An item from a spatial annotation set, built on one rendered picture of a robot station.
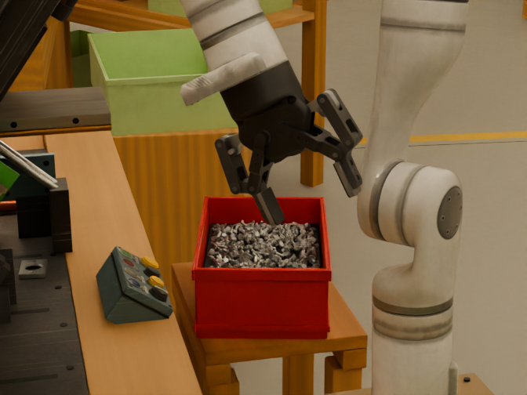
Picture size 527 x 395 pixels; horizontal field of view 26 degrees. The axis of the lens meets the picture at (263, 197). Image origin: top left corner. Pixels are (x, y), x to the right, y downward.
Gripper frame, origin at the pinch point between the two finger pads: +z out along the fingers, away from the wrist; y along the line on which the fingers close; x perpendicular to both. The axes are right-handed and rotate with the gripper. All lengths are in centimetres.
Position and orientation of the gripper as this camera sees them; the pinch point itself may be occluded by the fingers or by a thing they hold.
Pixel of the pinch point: (314, 204)
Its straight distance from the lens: 114.1
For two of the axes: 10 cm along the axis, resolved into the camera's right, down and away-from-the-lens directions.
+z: 4.3, 9.0, 1.1
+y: -8.1, 3.2, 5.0
